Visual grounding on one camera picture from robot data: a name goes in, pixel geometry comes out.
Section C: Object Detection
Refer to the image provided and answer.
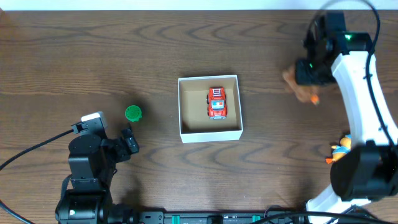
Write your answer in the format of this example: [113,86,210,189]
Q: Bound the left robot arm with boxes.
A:
[55,128,139,224]

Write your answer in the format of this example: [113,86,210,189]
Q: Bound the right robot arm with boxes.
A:
[294,12,397,223]

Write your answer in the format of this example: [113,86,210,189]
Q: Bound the red toy fire truck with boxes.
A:
[206,87,228,119]

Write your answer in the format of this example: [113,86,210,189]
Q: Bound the orange duck toy blue hat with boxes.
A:
[325,134,351,164]

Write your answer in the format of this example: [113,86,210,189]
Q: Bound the green ribbed plastic cap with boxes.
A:
[124,105,142,122]

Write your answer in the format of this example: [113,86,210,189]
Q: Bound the white cardboard box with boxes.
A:
[178,75,243,143]

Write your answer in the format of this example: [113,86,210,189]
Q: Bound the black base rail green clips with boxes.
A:
[136,210,312,224]

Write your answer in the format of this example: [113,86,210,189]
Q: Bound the brown plush toy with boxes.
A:
[282,65,320,105]

